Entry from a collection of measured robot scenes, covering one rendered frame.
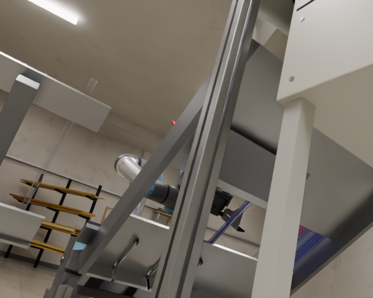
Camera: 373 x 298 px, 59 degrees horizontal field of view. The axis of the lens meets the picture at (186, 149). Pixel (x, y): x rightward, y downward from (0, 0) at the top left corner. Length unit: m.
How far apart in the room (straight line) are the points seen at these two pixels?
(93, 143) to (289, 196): 10.37
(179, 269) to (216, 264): 0.61
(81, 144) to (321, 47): 10.28
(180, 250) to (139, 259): 0.53
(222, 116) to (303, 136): 0.15
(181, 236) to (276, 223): 0.14
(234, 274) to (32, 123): 9.83
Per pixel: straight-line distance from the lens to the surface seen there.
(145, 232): 0.91
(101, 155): 10.68
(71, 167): 10.46
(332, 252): 1.18
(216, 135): 0.52
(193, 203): 0.48
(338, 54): 0.46
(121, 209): 0.82
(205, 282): 1.13
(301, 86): 0.47
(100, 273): 0.97
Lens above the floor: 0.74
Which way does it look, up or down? 21 degrees up
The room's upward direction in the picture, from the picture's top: 16 degrees clockwise
